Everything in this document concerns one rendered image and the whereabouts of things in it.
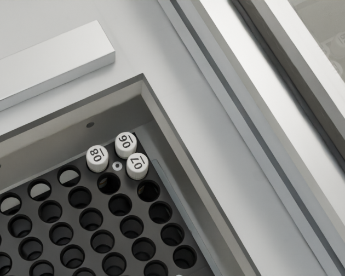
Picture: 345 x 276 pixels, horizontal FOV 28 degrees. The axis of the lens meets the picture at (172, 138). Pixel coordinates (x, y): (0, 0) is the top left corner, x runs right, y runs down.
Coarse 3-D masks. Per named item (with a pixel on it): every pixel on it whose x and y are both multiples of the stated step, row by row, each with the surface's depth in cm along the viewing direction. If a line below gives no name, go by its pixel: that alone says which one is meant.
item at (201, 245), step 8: (152, 160) 45; (160, 168) 45; (160, 176) 45; (168, 184) 45; (168, 192) 44; (176, 200) 44; (184, 208) 44; (184, 216) 44; (192, 224) 44; (192, 232) 43; (200, 240) 43; (200, 248) 43; (192, 256) 43; (208, 256) 43; (216, 272) 43
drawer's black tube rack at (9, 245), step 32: (64, 192) 38; (96, 192) 39; (128, 192) 39; (0, 224) 37; (32, 224) 38; (64, 224) 38; (96, 224) 41; (128, 224) 41; (0, 256) 40; (32, 256) 40; (64, 256) 40; (96, 256) 37; (128, 256) 37; (160, 256) 37
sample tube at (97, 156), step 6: (90, 150) 38; (96, 150) 38; (102, 150) 38; (90, 156) 38; (96, 156) 38; (102, 156) 38; (90, 162) 38; (96, 162) 38; (102, 162) 38; (90, 168) 39; (96, 168) 38; (102, 168) 39; (102, 180) 41; (102, 186) 42
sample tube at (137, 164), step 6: (132, 156) 38; (138, 156) 38; (144, 156) 38; (126, 162) 38; (132, 162) 38; (138, 162) 38; (144, 162) 38; (126, 168) 39; (132, 168) 38; (138, 168) 38; (144, 168) 38; (132, 174) 38; (138, 174) 38; (144, 174) 39
